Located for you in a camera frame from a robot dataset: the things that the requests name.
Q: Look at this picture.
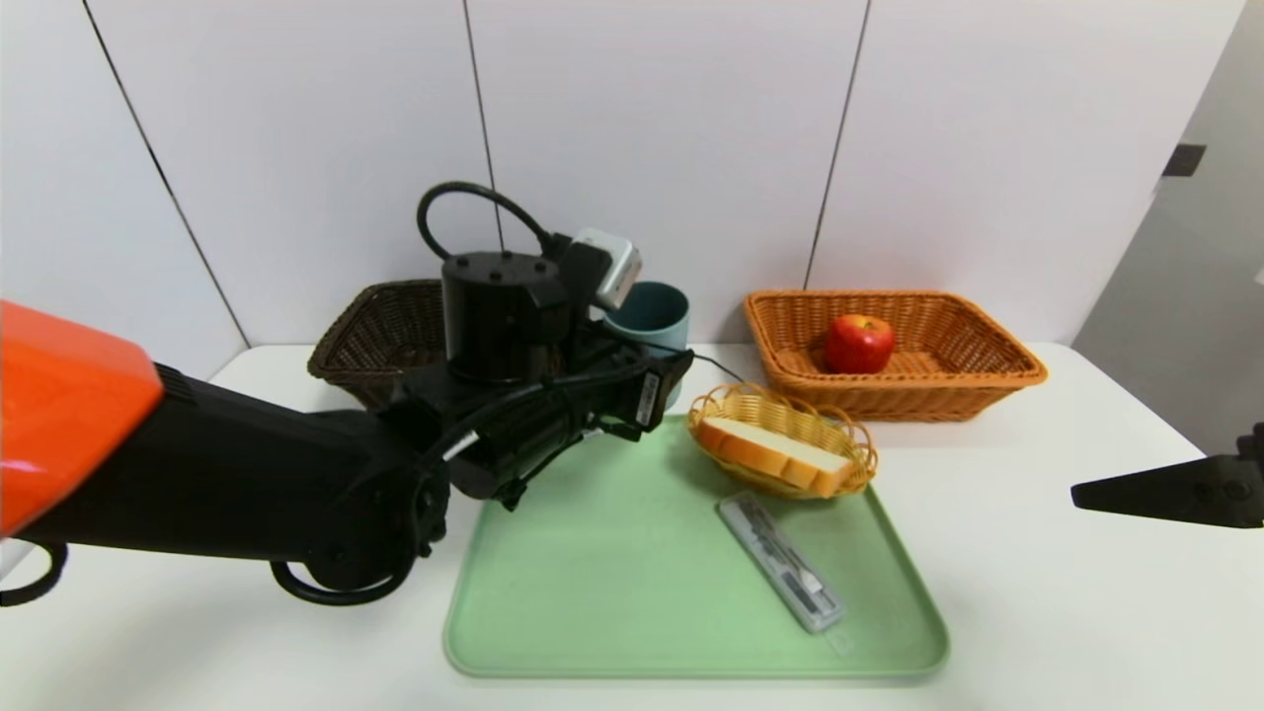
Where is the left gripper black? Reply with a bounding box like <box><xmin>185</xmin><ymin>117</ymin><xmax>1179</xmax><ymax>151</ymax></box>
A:
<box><xmin>566</xmin><ymin>348</ymin><xmax>695</xmax><ymax>442</ymax></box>

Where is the blue-grey plastic cup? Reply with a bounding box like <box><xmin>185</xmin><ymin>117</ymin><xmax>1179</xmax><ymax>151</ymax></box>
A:
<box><xmin>602</xmin><ymin>281</ymin><xmax>692</xmax><ymax>414</ymax></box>

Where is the red apple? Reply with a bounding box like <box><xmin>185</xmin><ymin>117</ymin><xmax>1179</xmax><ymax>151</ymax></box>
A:
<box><xmin>825</xmin><ymin>314</ymin><xmax>897</xmax><ymax>375</ymax></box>

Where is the grey cutlery case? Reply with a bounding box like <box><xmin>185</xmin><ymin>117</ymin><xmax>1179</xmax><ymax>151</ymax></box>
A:
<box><xmin>715</xmin><ymin>494</ymin><xmax>848</xmax><ymax>635</ymax></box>

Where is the small yellow wicker basket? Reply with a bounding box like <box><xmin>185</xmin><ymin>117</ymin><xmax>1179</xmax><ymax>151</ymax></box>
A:
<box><xmin>687</xmin><ymin>383</ymin><xmax>880</xmax><ymax>501</ymax></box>

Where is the dark brown wicker basket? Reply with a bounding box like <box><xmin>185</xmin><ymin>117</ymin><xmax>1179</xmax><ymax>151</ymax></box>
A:
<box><xmin>307</xmin><ymin>279</ymin><xmax>450</xmax><ymax>411</ymax></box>

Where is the orange wicker basket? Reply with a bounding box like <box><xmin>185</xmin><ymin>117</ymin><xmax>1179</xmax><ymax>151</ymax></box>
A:
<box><xmin>744</xmin><ymin>289</ymin><xmax>1050</xmax><ymax>424</ymax></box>

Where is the thin black zip tie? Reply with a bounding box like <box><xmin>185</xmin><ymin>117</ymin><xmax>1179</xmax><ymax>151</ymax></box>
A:
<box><xmin>667</xmin><ymin>341</ymin><xmax>753</xmax><ymax>388</ymax></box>

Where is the slice of white bread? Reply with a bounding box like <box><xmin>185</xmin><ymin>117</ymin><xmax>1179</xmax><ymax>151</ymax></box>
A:
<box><xmin>696</xmin><ymin>417</ymin><xmax>854</xmax><ymax>498</ymax></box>

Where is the light green plastic tray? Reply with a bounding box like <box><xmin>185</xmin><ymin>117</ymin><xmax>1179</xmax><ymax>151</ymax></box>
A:
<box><xmin>444</xmin><ymin>413</ymin><xmax>951</xmax><ymax>680</ymax></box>

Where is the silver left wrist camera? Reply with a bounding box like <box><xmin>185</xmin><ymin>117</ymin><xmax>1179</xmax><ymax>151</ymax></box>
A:
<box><xmin>571</xmin><ymin>229</ymin><xmax>644</xmax><ymax>310</ymax></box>

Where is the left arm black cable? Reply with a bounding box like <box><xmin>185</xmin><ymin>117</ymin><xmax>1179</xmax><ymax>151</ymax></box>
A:
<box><xmin>272</xmin><ymin>181</ymin><xmax>653</xmax><ymax>606</ymax></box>

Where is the black corrugated cable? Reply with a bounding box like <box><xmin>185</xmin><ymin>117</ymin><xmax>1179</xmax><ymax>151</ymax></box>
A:
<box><xmin>0</xmin><ymin>541</ymin><xmax>68</xmax><ymax>606</ymax></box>

